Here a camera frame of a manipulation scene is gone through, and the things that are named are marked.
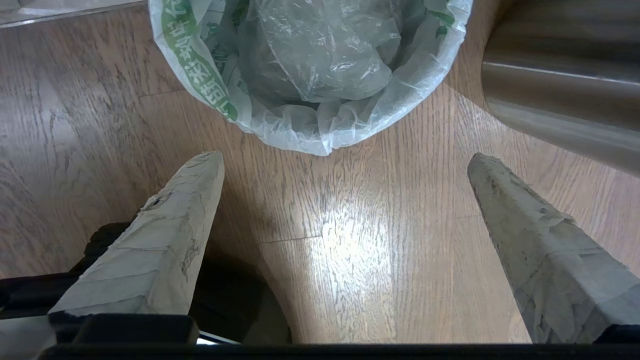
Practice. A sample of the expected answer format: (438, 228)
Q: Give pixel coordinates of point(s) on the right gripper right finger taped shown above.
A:
(545, 255)

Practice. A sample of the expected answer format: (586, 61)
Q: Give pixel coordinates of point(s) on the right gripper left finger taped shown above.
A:
(155, 250)

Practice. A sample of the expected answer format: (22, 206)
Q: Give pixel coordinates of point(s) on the steel bin shell black rim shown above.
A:
(565, 85)

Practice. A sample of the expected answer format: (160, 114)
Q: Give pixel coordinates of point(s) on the translucent green-printed trash bag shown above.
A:
(310, 75)

